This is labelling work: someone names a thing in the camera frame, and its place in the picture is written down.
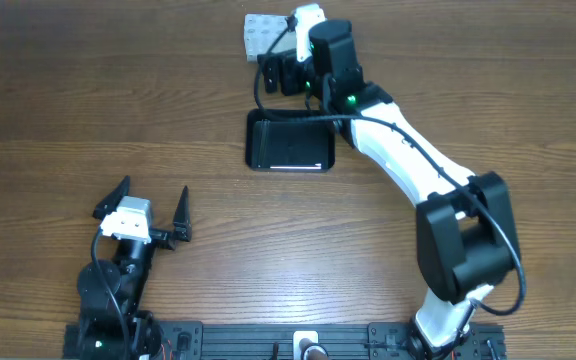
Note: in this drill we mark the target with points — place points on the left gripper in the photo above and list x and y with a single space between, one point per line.
164 237

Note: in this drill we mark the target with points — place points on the clear test tube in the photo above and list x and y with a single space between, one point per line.
295 167

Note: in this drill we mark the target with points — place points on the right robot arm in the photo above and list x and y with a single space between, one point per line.
403 150

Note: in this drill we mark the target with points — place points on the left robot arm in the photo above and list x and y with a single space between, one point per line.
95 287

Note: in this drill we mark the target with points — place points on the black tray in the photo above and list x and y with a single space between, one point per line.
293 145

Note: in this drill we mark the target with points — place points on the white test tube rack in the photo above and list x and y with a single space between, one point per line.
263 35

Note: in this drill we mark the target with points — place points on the mounting rail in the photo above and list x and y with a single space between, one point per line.
248 342

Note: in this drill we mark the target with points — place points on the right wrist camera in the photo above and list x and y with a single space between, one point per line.
308 22

